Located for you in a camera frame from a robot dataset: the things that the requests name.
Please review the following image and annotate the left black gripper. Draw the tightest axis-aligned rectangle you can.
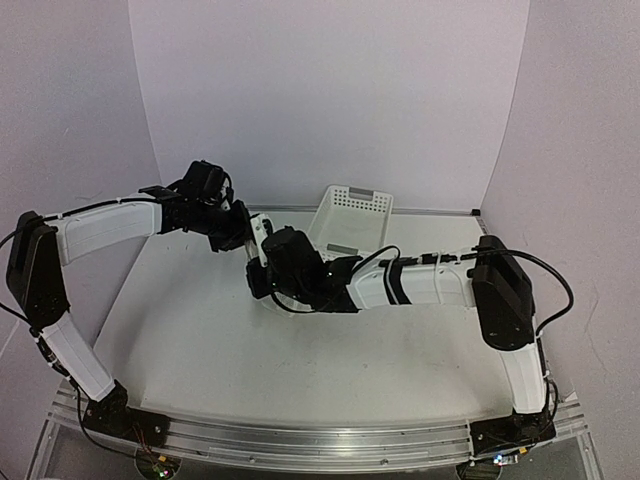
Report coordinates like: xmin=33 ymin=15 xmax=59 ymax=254
xmin=192 ymin=199 xmax=253 ymax=253

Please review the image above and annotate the white perforated plastic basket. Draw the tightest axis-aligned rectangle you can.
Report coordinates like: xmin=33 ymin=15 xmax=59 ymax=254
xmin=307 ymin=185 xmax=394 ymax=256

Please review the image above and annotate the white mesh laundry bag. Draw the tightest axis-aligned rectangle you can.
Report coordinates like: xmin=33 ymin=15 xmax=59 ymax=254
xmin=258 ymin=292 xmax=312 ymax=317

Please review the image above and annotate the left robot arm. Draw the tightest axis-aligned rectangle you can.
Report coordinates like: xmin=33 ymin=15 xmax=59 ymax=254
xmin=1 ymin=160 xmax=250 ymax=447

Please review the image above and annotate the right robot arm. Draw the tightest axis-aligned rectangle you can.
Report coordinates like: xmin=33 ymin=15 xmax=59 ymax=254
xmin=246 ymin=215 xmax=557 ymax=457

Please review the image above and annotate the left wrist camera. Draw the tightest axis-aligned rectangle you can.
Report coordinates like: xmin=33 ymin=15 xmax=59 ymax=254
xmin=219 ymin=179 xmax=234 ymax=211

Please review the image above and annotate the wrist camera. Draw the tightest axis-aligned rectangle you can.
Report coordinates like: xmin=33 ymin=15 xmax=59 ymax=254
xmin=245 ymin=213 xmax=273 ymax=267
xmin=219 ymin=179 xmax=234 ymax=211

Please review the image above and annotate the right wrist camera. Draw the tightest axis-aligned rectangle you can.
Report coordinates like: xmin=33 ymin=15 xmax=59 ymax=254
xmin=245 ymin=213 xmax=273 ymax=267

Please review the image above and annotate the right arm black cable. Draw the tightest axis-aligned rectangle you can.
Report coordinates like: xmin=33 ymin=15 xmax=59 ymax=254
xmin=349 ymin=244 xmax=574 ymax=341

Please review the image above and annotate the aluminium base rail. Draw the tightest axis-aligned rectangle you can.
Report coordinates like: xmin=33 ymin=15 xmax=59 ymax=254
xmin=29 ymin=389 xmax=601 ymax=480

